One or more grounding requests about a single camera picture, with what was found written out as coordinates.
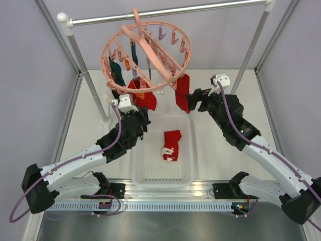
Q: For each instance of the red sock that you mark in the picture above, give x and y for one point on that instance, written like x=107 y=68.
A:
x=149 y=100
x=183 y=89
x=170 y=151

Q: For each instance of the cream brown sock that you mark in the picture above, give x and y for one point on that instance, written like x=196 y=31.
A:
x=149 y=66

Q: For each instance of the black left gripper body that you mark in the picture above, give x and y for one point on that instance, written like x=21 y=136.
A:
x=143 y=120

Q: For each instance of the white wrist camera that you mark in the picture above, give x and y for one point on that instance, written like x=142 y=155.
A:
x=220 y=78
x=125 y=103

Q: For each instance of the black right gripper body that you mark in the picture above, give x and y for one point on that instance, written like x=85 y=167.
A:
x=209 y=103

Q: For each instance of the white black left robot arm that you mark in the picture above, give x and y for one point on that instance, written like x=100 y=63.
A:
x=43 y=186

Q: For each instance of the teal sock left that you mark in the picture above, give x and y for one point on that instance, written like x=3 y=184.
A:
x=116 y=72

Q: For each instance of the white slotted cable duct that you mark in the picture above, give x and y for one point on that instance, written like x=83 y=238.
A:
x=211 y=206

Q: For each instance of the pink round clip hanger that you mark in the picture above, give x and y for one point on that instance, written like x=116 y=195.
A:
x=165 y=64

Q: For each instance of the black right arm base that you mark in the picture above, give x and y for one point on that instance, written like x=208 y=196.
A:
x=230 y=190

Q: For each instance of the white plastic basket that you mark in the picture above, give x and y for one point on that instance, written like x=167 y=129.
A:
x=149 y=168

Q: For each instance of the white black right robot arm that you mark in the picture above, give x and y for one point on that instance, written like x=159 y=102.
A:
x=295 y=192

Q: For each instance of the white metal drying rack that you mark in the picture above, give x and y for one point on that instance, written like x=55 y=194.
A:
x=69 y=24

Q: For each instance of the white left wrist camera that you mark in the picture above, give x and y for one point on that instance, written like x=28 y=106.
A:
x=125 y=103

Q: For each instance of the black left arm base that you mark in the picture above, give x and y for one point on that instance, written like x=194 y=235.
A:
x=110 y=188

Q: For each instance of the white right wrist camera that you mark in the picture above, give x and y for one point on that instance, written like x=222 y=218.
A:
x=220 y=78

